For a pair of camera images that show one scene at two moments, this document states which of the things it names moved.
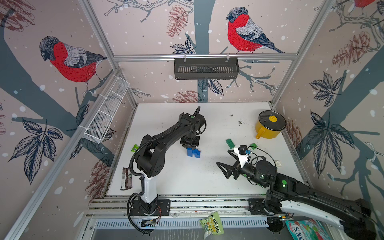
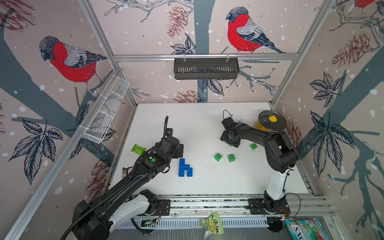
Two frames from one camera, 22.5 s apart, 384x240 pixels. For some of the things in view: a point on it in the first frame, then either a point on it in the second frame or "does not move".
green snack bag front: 212,225 does not move
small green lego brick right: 253,146 does not move
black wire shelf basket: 206,68 does not move
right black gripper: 237,168 → 223,136
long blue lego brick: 190,152 → 182,166
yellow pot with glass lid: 270,124 does not move
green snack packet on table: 134,148 does not move
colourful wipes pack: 308,229 does not move
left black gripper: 196,144 → 179,151
